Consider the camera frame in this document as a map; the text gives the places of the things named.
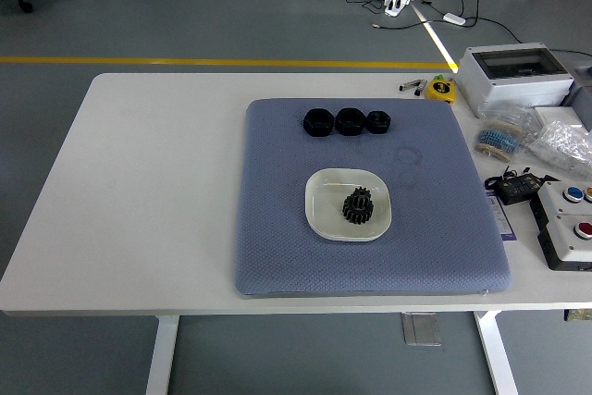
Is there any clear bag of blue resistors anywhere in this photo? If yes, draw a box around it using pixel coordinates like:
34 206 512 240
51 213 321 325
475 104 537 164

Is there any black power adapter with cord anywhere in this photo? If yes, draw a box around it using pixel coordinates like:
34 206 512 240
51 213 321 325
484 166 561 206

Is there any white square dish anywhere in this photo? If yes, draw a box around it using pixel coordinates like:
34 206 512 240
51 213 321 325
303 167 393 242

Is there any large black gear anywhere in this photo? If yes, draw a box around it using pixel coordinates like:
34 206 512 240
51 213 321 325
341 195 375 226

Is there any purple-edged paper card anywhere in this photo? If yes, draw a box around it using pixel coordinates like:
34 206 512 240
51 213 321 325
485 190 517 241

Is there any large black hex nut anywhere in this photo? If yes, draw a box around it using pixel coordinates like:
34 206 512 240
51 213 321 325
334 106 366 137
302 107 334 138

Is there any blue-grey textured mat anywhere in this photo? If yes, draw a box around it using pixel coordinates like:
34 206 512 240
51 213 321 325
232 97 513 298

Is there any white power strip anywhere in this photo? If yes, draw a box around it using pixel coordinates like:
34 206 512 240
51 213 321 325
382 0 413 17

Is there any long black floor cable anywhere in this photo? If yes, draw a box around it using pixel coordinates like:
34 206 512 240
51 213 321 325
369 15 524 44

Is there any small black hex nut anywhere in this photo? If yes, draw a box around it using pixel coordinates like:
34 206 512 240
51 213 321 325
364 109 393 135

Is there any grey electrical enclosure box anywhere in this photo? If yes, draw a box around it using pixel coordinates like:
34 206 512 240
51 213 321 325
457 42 574 118

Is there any yellow tape measure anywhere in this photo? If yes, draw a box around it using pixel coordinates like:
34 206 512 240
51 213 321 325
425 74 457 104

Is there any white table leg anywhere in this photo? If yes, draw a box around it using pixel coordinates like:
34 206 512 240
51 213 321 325
145 315 180 395
471 311 519 395

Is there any white flat box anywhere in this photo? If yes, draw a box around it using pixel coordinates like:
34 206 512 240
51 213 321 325
534 106 584 130

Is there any red push-button box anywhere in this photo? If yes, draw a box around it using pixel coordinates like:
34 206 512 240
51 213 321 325
536 213 592 272

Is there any grey case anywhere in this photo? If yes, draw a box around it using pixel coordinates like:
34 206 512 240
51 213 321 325
561 64 592 130

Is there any metal floor plate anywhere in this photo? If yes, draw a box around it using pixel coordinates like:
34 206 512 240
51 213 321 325
401 312 443 347

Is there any clear bag of small parts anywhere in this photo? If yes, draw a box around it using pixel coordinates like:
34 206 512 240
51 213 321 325
528 119 592 179

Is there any blue yellow push-button box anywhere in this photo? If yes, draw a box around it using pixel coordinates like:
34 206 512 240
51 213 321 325
530 176 592 229

